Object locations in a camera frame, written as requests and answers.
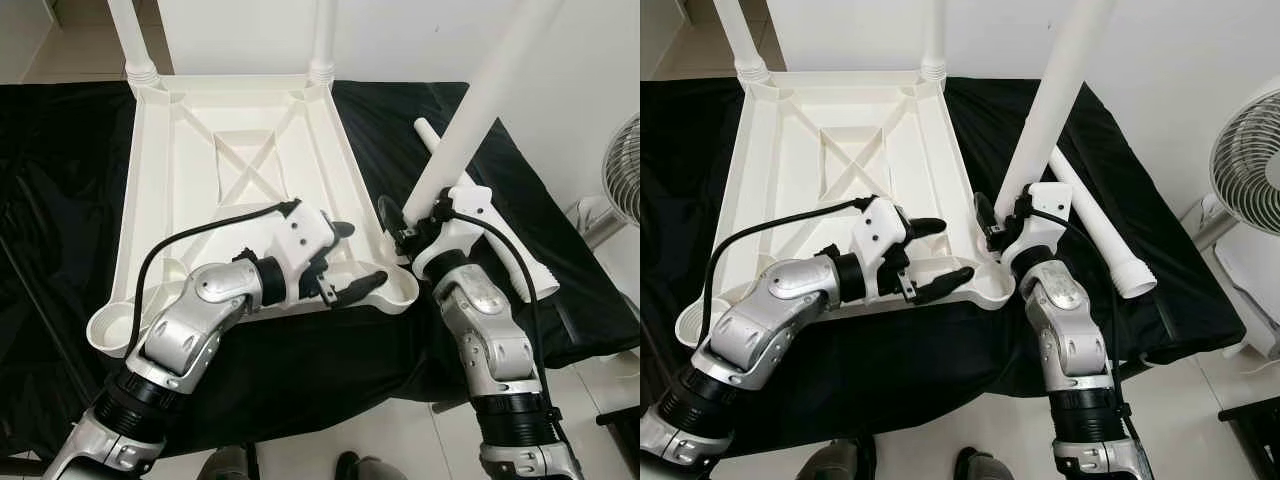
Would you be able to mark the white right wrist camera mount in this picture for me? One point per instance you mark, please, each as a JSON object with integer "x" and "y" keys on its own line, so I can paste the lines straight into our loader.
{"x": 455, "y": 215}
{"x": 1045, "y": 210}

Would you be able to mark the grey left robot foot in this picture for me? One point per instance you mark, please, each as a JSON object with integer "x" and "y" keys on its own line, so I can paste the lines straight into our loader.
{"x": 225, "y": 466}
{"x": 835, "y": 466}

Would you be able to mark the white floor fan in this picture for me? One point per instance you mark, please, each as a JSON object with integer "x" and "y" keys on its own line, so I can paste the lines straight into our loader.
{"x": 1250, "y": 160}
{"x": 625, "y": 170}

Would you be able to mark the grey right robot foot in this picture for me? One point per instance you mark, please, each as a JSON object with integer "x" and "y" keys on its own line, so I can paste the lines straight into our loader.
{"x": 980, "y": 469}
{"x": 365, "y": 471}

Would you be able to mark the black tablecloth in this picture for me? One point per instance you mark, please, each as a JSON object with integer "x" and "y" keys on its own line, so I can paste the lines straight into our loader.
{"x": 680, "y": 200}
{"x": 50, "y": 250}

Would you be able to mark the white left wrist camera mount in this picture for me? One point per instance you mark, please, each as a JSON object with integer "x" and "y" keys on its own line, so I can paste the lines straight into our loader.
{"x": 305, "y": 235}
{"x": 880, "y": 230}

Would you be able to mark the dark metal table frame bar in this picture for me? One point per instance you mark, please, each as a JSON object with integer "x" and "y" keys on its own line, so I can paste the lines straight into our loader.
{"x": 450, "y": 405}

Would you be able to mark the black metal furniture frame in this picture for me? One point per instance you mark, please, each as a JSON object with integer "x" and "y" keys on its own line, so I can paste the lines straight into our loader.
{"x": 1255, "y": 425}
{"x": 620, "y": 425}

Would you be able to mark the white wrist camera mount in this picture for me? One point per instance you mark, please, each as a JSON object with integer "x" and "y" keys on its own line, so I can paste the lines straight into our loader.
{"x": 1045, "y": 210}
{"x": 880, "y": 230}
{"x": 305, "y": 235}
{"x": 455, "y": 215}

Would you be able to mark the white plastic table top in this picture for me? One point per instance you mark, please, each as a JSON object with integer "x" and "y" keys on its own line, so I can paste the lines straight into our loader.
{"x": 200, "y": 120}
{"x": 800, "y": 120}

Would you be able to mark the grey robot foot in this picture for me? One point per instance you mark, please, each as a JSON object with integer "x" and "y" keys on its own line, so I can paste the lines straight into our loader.
{"x": 225, "y": 466}
{"x": 365, "y": 471}
{"x": 835, "y": 466}
{"x": 980, "y": 469}

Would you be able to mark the white plastic table leg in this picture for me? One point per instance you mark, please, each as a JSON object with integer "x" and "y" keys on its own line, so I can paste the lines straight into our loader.
{"x": 740, "y": 40}
{"x": 130, "y": 40}
{"x": 480, "y": 100}
{"x": 1110, "y": 240}
{"x": 1060, "y": 90}
{"x": 933, "y": 40}
{"x": 322, "y": 40}
{"x": 545, "y": 280}

